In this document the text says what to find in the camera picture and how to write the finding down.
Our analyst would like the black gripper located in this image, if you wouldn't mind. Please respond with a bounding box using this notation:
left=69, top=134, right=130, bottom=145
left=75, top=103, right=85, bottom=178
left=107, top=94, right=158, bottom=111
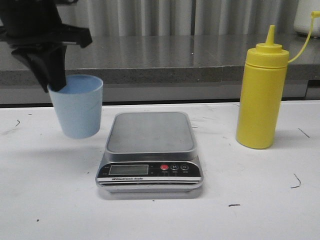
left=0, top=0, right=92, bottom=93

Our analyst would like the light blue plastic cup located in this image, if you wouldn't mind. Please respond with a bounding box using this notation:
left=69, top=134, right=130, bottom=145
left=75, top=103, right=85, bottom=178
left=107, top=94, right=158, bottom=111
left=48, top=74, right=103, bottom=139

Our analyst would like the yellow squeeze bottle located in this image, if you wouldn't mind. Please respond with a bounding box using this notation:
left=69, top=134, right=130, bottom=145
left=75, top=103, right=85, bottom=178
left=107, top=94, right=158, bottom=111
left=235, top=10, right=320, bottom=149

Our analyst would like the silver digital kitchen scale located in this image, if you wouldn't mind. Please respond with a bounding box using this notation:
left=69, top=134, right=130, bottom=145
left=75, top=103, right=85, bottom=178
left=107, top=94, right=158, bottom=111
left=95, top=111, right=204, bottom=193

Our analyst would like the grey stone counter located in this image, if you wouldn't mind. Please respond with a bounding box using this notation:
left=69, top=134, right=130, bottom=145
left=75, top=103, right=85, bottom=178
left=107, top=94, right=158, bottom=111
left=0, top=33, right=320, bottom=106

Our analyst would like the white appliance on counter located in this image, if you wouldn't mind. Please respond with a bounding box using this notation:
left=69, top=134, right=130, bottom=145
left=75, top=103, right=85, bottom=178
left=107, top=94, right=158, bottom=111
left=293, top=0, right=320, bottom=38

